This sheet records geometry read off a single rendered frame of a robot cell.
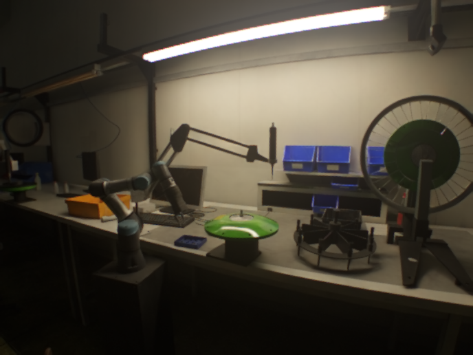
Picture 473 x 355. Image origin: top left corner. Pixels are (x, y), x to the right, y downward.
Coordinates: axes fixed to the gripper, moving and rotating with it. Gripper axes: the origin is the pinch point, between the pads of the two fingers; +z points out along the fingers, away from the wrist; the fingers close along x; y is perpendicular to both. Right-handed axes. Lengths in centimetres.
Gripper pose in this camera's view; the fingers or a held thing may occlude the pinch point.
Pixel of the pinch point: (183, 225)
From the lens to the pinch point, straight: 123.0
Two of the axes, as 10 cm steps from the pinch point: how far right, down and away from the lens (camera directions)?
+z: 4.5, 8.9, 0.0
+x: 2.4, -1.2, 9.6
